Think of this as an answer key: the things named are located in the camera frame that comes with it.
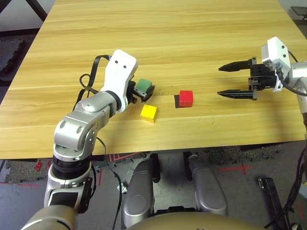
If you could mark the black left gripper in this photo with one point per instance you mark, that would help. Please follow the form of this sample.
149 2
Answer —
132 93

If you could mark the black square marker patch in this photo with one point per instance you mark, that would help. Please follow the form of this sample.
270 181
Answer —
177 101

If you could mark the red wooden block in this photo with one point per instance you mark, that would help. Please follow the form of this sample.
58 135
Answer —
186 98

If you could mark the black robot pelvis bracket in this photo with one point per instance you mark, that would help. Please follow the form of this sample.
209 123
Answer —
176 210

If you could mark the black bar on floor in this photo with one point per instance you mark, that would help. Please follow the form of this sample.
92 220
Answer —
271 198

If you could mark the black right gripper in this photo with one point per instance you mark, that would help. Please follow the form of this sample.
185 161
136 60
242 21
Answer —
261 76

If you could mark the red tape outline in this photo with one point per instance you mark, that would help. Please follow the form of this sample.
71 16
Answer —
122 156

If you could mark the red tape strip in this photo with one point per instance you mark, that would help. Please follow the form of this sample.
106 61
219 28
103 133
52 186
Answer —
100 177

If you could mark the small silver clip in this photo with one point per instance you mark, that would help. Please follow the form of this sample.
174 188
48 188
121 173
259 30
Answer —
122 188

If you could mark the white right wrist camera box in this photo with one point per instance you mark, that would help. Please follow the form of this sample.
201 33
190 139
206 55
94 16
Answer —
275 51

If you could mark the grey right robot leg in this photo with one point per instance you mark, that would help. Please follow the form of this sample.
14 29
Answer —
207 189

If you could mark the yellow wooden block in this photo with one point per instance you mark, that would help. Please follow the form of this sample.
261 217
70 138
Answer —
148 113

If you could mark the grey left robot leg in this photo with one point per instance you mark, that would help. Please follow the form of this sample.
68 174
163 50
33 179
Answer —
140 189

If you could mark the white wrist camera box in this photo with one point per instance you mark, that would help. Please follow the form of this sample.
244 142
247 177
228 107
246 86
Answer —
275 51
120 69

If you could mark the beige robot torso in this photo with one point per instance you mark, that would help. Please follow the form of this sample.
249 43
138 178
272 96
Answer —
196 222

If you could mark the grey robot leg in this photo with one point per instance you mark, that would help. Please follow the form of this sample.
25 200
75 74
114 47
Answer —
140 189
207 189

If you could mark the green wooden block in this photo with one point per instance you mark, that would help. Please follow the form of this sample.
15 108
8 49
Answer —
144 84

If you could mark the black metal frame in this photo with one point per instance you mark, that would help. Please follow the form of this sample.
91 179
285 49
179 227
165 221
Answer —
38 10

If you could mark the black foam floor mat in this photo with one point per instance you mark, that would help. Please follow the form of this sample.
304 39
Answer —
10 56

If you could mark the grey puzzle floor mat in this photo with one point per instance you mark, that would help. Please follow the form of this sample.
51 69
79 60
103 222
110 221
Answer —
21 170

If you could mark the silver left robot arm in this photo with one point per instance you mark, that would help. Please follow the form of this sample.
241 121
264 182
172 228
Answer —
74 129

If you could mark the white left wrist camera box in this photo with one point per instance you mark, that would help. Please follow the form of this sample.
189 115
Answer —
120 69

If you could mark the dark speckled floor mat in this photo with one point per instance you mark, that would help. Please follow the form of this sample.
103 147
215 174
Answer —
239 153

